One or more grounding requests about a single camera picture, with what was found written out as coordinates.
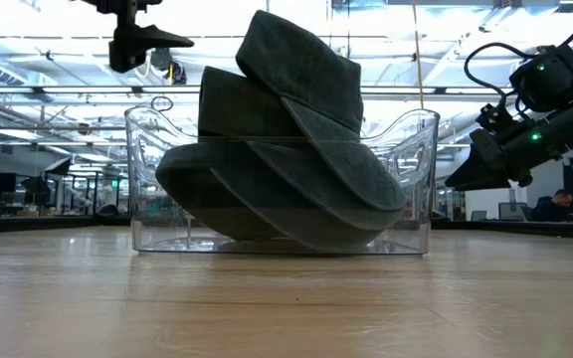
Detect yellow hanging cord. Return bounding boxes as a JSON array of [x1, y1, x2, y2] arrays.
[[412, 0, 426, 111]]

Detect black ceiling cord reel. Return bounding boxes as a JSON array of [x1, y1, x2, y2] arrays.
[[148, 47, 189, 87]]

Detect person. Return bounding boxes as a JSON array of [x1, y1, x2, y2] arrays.
[[529, 188, 573, 224]]

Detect black aluminium table frame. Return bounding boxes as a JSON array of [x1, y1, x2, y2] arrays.
[[0, 213, 573, 242]]

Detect clear plastic bin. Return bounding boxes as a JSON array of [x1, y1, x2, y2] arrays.
[[123, 103, 442, 257]]

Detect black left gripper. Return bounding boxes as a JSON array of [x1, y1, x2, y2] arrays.
[[80, 0, 196, 76]]

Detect small grey monitor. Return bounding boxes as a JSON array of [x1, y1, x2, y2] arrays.
[[497, 201, 521, 222]]

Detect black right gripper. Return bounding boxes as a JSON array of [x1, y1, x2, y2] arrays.
[[444, 101, 564, 193]]

